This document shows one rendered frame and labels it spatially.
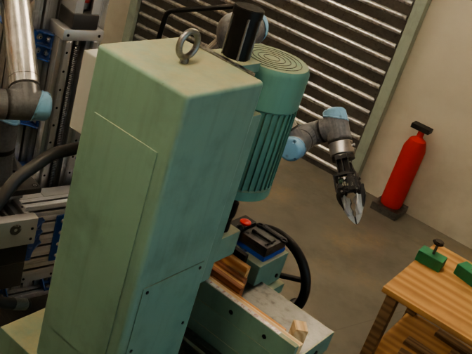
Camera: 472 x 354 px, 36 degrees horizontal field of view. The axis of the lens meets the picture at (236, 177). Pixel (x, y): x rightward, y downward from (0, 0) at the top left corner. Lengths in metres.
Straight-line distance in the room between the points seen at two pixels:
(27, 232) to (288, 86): 0.99
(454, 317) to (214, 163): 1.70
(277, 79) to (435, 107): 3.15
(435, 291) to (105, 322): 1.77
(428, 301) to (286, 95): 1.55
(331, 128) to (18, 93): 0.95
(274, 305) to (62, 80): 0.94
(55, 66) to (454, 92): 2.82
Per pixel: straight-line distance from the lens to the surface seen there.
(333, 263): 3.93
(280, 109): 1.52
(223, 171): 1.38
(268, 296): 1.87
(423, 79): 4.58
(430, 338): 3.37
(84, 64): 1.39
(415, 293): 2.91
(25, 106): 1.84
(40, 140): 2.36
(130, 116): 1.28
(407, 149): 4.51
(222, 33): 2.22
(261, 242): 1.87
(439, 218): 4.73
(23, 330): 1.74
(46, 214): 2.35
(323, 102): 4.84
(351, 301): 3.69
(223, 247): 1.73
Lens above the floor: 1.94
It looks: 26 degrees down
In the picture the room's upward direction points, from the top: 18 degrees clockwise
